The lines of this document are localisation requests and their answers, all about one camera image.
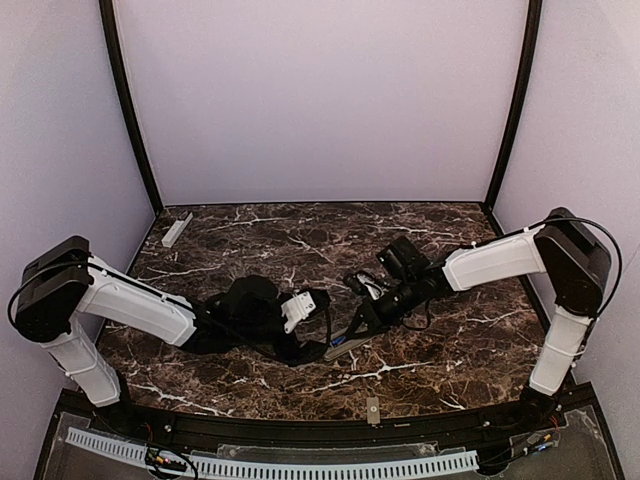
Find grey remote control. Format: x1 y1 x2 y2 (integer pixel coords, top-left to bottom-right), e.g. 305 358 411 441
323 328 374 362

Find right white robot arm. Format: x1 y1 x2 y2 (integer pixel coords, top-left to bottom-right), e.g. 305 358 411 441
331 208 612 397

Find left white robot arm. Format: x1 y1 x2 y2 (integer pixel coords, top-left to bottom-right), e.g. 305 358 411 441
7 236 330 408

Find small white bar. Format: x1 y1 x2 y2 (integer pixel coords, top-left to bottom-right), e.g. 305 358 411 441
161 212 193 248

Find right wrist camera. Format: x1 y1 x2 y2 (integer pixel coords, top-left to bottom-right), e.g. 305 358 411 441
343 271 388 300

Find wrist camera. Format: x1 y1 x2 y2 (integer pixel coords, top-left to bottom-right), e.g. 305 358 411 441
281 289 330 334
343 271 388 300

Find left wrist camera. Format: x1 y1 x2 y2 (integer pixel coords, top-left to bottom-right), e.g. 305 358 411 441
281 289 330 334

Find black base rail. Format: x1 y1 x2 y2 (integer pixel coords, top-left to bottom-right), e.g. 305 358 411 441
54 389 566 456

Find right grey cable duct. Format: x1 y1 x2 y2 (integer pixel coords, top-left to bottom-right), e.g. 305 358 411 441
189 449 480 477

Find grey cable duct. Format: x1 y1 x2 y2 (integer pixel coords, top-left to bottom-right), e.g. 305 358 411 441
189 449 480 477
65 427 147 468

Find left grey cable duct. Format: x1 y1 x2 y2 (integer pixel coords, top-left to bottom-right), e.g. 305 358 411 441
65 427 147 468

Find right black frame post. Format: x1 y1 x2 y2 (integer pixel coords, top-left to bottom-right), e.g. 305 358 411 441
483 0 543 212

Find black frame post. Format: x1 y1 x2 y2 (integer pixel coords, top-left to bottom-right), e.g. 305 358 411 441
483 0 543 212
98 0 164 216

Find left black frame post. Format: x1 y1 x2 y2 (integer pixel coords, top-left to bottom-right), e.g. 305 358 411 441
98 0 164 216

